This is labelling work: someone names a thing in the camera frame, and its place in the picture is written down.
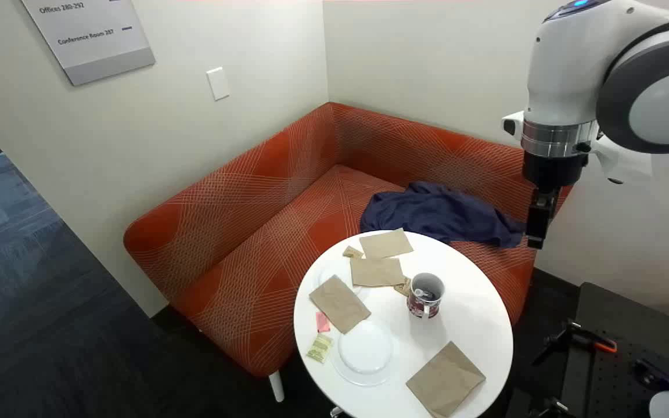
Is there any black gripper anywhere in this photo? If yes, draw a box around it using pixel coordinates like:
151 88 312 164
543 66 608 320
524 152 590 250

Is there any red mug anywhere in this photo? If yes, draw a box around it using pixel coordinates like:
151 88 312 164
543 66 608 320
405 269 449 320

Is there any dark blue cloth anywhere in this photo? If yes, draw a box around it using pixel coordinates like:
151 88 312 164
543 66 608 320
359 182 525 250

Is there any black orange clamp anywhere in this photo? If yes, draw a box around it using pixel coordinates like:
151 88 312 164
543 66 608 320
533 320 620 366

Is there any white round table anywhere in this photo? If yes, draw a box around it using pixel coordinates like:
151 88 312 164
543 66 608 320
292 228 515 418

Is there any black robot cart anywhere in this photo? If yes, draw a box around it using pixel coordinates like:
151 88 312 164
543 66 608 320
562 282 669 418

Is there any white round plastic lid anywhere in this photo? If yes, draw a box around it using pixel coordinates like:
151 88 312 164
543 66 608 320
338 319 395 378

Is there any yellow green packet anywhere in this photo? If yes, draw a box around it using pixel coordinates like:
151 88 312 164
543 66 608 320
305 333 335 365

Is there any orange corner sofa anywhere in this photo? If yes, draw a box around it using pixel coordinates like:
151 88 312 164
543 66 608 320
121 99 575 380

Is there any white sofa leg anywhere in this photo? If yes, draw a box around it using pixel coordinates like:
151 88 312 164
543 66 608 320
266 369 289 405

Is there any grey wall sign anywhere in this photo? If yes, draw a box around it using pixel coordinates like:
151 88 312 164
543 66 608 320
16 0 158 88

